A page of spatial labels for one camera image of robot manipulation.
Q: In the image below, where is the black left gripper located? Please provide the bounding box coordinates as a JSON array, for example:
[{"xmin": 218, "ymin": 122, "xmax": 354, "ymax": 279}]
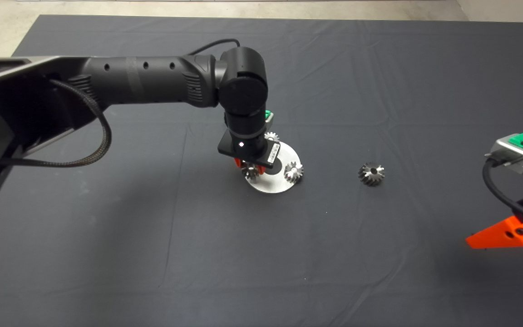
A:
[{"xmin": 217, "ymin": 131, "xmax": 281, "ymax": 175}]

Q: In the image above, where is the braided black left arm cable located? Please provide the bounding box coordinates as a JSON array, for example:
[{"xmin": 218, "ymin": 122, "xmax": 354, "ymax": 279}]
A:
[{"xmin": 0, "ymin": 79, "xmax": 112, "ymax": 168}]

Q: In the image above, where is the large steel gear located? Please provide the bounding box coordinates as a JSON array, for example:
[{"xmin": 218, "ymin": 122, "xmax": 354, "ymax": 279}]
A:
[{"xmin": 358, "ymin": 163, "xmax": 385, "ymax": 187}]

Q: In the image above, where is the smooth black left camera cable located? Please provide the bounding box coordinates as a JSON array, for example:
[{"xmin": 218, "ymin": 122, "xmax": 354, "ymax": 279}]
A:
[{"xmin": 189, "ymin": 39, "xmax": 242, "ymax": 56}]

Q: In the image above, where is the dark table cloth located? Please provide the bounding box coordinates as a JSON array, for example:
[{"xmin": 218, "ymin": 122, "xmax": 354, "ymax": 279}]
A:
[{"xmin": 0, "ymin": 14, "xmax": 523, "ymax": 327}]

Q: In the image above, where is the round metal plate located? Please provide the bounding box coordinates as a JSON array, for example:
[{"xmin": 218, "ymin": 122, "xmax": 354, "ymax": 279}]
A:
[{"xmin": 243, "ymin": 141, "xmax": 301, "ymax": 195}]

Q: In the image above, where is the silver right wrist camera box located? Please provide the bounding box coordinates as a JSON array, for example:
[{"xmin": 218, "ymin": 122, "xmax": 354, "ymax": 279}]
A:
[{"xmin": 485, "ymin": 134, "xmax": 523, "ymax": 175}]

